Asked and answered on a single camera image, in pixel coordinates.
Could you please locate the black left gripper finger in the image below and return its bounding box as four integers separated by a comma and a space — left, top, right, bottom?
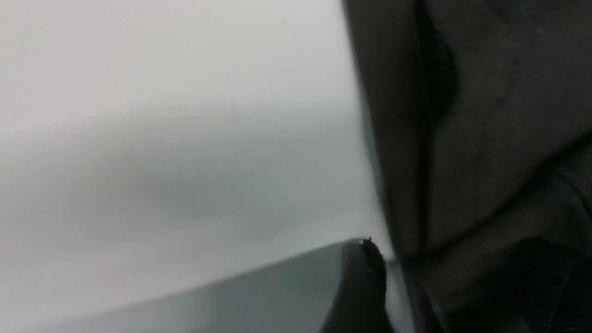
320, 238, 393, 333

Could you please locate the gray long-sleeved shirt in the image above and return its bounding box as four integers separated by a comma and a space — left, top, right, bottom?
343, 0, 592, 333

